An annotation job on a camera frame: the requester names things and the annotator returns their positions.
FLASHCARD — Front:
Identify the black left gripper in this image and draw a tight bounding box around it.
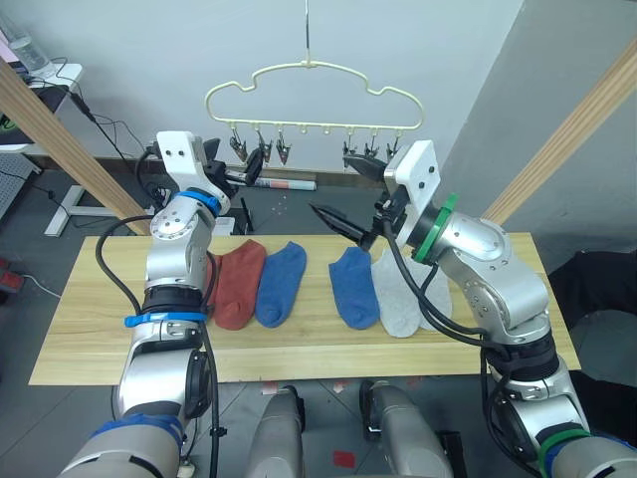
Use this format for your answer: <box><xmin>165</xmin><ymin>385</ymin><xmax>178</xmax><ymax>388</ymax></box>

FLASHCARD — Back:
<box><xmin>200</xmin><ymin>137</ymin><xmax>266</xmax><ymax>198</ymax></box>

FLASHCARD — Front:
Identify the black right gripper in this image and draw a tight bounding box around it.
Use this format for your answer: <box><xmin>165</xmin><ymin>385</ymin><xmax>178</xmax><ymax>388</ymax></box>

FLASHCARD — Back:
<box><xmin>309</xmin><ymin>154</ymin><xmax>412</xmax><ymax>249</ymax></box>

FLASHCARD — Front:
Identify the cream cloud-shaped clip hanger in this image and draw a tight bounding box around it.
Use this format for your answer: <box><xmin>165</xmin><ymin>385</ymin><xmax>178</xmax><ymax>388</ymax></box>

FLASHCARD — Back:
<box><xmin>204</xmin><ymin>0</ymin><xmax>426</xmax><ymax>136</ymax></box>

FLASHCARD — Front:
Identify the rolled paper tube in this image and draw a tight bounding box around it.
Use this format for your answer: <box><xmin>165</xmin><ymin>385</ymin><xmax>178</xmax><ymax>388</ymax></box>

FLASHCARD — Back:
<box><xmin>247</xmin><ymin>175</ymin><xmax>319</xmax><ymax>192</ymax></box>

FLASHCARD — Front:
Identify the blue ankle sock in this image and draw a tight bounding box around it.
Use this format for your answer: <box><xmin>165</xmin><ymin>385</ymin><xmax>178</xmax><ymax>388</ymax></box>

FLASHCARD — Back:
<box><xmin>327</xmin><ymin>247</ymin><xmax>382</xmax><ymax>331</ymax></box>
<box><xmin>254</xmin><ymin>241</ymin><xmax>309</xmax><ymax>330</ymax></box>

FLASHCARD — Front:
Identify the red-orange ankle sock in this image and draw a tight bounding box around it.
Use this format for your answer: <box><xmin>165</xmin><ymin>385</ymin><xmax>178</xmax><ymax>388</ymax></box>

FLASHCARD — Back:
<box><xmin>204</xmin><ymin>239</ymin><xmax>268</xmax><ymax>332</ymax></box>

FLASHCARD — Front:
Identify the white desk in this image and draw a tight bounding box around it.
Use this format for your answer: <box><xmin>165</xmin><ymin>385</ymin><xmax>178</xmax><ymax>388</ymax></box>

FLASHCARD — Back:
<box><xmin>0</xmin><ymin>62</ymin><xmax>118</xmax><ymax>237</ymax></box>

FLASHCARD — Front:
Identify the slanted wooden beam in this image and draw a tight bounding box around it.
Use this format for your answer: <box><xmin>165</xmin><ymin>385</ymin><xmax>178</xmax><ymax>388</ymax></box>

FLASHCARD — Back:
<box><xmin>0</xmin><ymin>58</ymin><xmax>153</xmax><ymax>235</ymax></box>
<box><xmin>479</xmin><ymin>35</ymin><xmax>637</xmax><ymax>235</ymax></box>

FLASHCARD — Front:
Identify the white pegboard panel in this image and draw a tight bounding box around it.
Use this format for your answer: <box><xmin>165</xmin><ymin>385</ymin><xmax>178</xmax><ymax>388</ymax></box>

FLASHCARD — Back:
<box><xmin>0</xmin><ymin>151</ymin><xmax>43</xmax><ymax>221</ymax></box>

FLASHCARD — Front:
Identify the clear plastic water bottle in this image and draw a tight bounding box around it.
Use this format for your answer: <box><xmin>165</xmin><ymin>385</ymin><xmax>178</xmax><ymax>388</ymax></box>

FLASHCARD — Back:
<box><xmin>0</xmin><ymin>8</ymin><xmax>57</xmax><ymax>79</ymax></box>

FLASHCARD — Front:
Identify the silver robot leg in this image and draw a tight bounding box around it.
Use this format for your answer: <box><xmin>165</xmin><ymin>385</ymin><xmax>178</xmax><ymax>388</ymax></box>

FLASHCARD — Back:
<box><xmin>246</xmin><ymin>384</ymin><xmax>307</xmax><ymax>478</ymax></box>
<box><xmin>358</xmin><ymin>378</ymin><xmax>455</xmax><ymax>478</ymax></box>

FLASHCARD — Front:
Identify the red floor device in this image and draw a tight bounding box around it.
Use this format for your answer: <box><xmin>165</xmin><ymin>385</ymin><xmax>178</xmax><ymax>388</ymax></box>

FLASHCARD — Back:
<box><xmin>0</xmin><ymin>257</ymin><xmax>25</xmax><ymax>301</ymax></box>

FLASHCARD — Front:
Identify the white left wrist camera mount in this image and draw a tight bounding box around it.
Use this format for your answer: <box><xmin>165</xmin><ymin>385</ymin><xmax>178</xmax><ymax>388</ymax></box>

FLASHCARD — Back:
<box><xmin>155</xmin><ymin>130</ymin><xmax>232</xmax><ymax>211</ymax></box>

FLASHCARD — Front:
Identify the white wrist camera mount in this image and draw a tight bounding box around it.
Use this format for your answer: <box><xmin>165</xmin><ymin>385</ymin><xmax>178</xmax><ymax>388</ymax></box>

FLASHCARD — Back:
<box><xmin>155</xmin><ymin>130</ymin><xmax>232</xmax><ymax>211</ymax></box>
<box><xmin>382</xmin><ymin>139</ymin><xmax>444</xmax><ymax>249</ymax></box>

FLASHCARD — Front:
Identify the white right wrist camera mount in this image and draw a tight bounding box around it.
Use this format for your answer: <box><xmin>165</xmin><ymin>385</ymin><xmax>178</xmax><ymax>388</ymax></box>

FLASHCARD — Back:
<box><xmin>382</xmin><ymin>139</ymin><xmax>444</xmax><ymax>249</ymax></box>

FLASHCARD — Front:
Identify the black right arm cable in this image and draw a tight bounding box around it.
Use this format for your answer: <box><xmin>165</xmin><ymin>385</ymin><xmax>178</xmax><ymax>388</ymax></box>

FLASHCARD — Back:
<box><xmin>378</xmin><ymin>212</ymin><xmax>517</xmax><ymax>474</ymax></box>

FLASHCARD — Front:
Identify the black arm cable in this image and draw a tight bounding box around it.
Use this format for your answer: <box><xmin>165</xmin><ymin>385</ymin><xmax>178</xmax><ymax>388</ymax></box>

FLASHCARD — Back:
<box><xmin>95</xmin><ymin>212</ymin><xmax>226</xmax><ymax>478</ymax></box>
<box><xmin>378</xmin><ymin>212</ymin><xmax>517</xmax><ymax>474</ymax></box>

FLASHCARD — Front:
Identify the black floor cable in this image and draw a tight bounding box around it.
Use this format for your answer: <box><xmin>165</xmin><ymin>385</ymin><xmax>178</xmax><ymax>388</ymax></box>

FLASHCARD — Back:
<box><xmin>49</xmin><ymin>56</ymin><xmax>153</xmax><ymax>163</ymax></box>

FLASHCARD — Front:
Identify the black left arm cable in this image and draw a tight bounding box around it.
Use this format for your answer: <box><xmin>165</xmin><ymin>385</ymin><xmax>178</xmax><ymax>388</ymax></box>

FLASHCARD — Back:
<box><xmin>95</xmin><ymin>212</ymin><xmax>226</xmax><ymax>478</ymax></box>

